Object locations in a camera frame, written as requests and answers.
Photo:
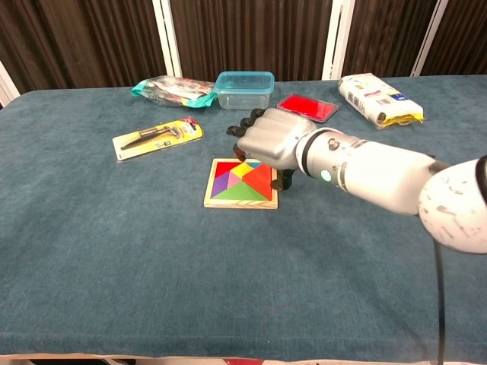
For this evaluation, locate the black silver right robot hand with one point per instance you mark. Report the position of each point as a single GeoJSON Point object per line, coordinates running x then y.
{"type": "Point", "coordinates": [274, 140]}

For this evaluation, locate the orange triangle tangram piece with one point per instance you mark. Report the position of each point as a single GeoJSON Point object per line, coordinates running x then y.
{"type": "Point", "coordinates": [260, 184]}

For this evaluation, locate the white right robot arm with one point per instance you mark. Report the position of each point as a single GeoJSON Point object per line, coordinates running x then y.
{"type": "Point", "coordinates": [380, 171]}

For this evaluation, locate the blue triangle tangram piece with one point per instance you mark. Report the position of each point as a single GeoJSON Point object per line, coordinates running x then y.
{"type": "Point", "coordinates": [254, 164]}

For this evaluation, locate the yellow square tangram piece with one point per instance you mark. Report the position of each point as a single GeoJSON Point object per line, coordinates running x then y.
{"type": "Point", "coordinates": [242, 170]}

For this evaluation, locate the pink triangle tangram piece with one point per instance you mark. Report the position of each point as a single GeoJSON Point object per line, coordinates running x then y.
{"type": "Point", "coordinates": [234, 180]}

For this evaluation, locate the red triangle tangram piece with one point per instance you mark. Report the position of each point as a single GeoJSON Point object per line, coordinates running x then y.
{"type": "Point", "coordinates": [224, 169]}

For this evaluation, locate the green wooden tangram triangle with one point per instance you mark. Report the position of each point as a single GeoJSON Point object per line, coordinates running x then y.
{"type": "Point", "coordinates": [237, 193]}

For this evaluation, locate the purple parallelogram tangram piece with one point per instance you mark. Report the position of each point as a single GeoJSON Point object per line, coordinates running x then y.
{"type": "Point", "coordinates": [220, 185]}

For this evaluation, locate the wooden tangram puzzle tray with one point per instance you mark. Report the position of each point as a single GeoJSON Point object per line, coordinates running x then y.
{"type": "Point", "coordinates": [236, 204]}

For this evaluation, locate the red ink pad box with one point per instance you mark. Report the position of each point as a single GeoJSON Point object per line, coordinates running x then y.
{"type": "Point", "coordinates": [308, 106]}

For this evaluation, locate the clear teal-rimmed plastic container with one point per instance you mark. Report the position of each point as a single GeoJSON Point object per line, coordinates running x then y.
{"type": "Point", "coordinates": [243, 91]}

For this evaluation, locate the white yellow tissue pack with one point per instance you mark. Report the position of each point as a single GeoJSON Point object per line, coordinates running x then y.
{"type": "Point", "coordinates": [374, 99]}

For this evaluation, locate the yellow packaged tool card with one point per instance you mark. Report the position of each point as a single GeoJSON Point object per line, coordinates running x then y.
{"type": "Point", "coordinates": [160, 138]}

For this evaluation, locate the teal clear snack bag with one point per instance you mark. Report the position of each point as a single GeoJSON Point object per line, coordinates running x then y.
{"type": "Point", "coordinates": [171, 89]}

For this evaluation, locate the blue tablecloth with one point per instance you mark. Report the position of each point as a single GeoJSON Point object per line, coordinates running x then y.
{"type": "Point", "coordinates": [152, 266]}

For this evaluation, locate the white screen frame post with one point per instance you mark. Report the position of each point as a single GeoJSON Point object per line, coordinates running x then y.
{"type": "Point", "coordinates": [428, 38]}
{"type": "Point", "coordinates": [167, 38]}
{"type": "Point", "coordinates": [7, 85]}
{"type": "Point", "coordinates": [338, 38]}

